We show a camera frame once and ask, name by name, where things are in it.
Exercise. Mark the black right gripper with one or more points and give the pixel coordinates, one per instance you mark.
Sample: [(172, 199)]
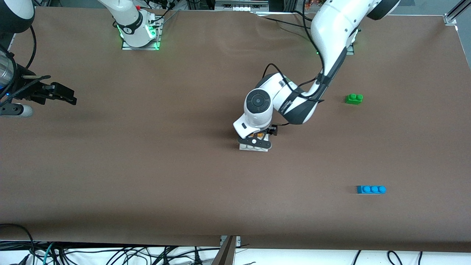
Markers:
[(32, 92)]

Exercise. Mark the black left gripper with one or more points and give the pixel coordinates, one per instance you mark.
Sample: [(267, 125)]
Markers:
[(272, 130)]

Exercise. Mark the yellow two-stud block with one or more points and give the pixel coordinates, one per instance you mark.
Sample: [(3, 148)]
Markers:
[(260, 135)]

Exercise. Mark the white studded base plate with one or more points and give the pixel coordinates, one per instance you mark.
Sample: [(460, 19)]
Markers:
[(244, 147)]

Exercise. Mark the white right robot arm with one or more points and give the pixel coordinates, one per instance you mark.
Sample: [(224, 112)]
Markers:
[(128, 22)]

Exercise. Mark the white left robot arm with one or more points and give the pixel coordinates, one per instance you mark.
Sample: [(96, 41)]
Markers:
[(331, 25)]

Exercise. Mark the green two-stud block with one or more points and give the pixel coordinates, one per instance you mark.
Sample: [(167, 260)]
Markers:
[(354, 98)]

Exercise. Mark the blue three-stud block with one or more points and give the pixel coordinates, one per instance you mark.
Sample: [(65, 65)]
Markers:
[(371, 190)]

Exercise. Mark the white power strip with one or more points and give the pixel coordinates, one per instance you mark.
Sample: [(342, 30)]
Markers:
[(241, 5)]

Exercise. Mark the colourful toy pile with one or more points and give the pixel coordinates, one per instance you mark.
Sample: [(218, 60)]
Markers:
[(314, 3)]

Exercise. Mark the silver table bracket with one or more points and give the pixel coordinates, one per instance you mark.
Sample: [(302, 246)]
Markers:
[(237, 240)]

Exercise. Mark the dark table support post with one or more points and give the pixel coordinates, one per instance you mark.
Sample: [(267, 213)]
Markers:
[(225, 254)]

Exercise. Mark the aluminium frame profile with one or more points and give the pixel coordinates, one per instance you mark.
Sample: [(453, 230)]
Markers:
[(450, 16)]

